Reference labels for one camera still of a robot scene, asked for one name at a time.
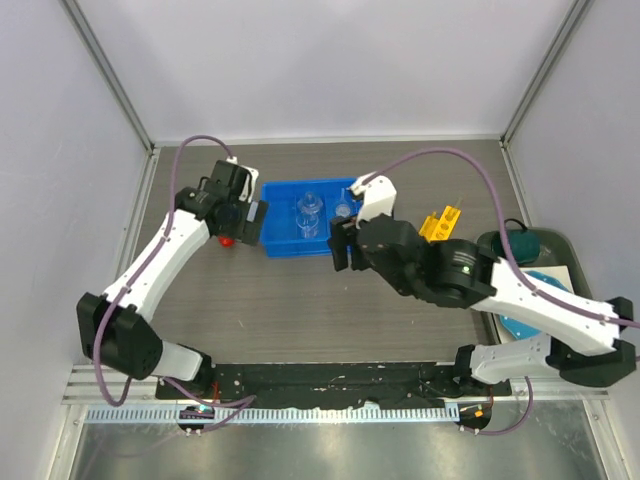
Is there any yellow test tube rack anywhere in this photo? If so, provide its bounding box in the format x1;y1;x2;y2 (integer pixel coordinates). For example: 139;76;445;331
419;205;461;242

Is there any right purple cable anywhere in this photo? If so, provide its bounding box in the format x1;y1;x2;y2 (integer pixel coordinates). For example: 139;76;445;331
367;147;640;436

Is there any glass beaker with spout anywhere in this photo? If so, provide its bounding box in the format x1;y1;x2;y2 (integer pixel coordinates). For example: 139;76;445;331
296;213;319;240

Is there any blue plastic divided bin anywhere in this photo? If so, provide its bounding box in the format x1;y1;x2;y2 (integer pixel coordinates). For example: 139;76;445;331
260;177;361;258

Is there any clear plastic funnel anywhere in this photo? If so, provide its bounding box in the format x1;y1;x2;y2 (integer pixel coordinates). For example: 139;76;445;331
334;188;351;218

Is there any teal object with black cord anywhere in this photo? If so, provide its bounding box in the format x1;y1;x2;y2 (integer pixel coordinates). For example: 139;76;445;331
504;218;541;266

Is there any dark green tray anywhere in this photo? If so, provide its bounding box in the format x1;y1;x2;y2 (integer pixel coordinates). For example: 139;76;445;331
521;228;592;299

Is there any white slotted cable duct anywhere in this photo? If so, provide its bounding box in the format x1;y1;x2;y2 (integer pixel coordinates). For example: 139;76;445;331
85;402;459;425

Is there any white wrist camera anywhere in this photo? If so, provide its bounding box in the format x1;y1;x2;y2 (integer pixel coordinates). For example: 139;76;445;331
348;172;397;224
226;156;259;202

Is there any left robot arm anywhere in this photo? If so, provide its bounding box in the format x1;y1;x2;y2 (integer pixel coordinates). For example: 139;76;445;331
76;158;268;399

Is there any blue round plate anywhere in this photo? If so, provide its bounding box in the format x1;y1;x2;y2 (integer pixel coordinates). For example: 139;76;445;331
497;269;576;344

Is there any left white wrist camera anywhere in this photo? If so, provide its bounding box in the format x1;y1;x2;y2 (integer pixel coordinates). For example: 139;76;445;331
226;156;259;202

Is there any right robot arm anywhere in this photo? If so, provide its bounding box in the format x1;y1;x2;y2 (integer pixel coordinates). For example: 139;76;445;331
328;215;637;395

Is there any white squeeze bottle red cap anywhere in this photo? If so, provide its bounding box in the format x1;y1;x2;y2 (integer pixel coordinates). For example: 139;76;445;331
218;236;236;248

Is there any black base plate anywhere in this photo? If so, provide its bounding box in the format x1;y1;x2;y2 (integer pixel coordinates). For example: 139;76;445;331
178;362;512;410

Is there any round glass flask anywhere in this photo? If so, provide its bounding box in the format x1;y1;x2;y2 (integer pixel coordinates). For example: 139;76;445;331
297;191;324;215

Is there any white square board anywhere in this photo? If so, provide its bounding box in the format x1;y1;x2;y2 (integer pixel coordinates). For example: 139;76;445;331
492;263;581;346

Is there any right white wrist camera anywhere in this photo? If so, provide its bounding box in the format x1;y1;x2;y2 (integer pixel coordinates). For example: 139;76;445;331
348;172;397;224

